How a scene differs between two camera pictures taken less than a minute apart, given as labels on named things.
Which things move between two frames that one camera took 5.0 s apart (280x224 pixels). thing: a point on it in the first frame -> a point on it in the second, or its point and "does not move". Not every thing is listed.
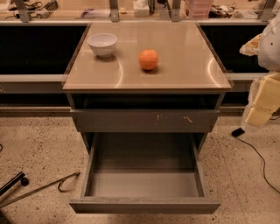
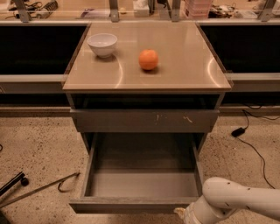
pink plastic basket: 199,9 does not move
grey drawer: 139,172 does not move
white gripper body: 270,51 -> 189,215
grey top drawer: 144,121 does not move
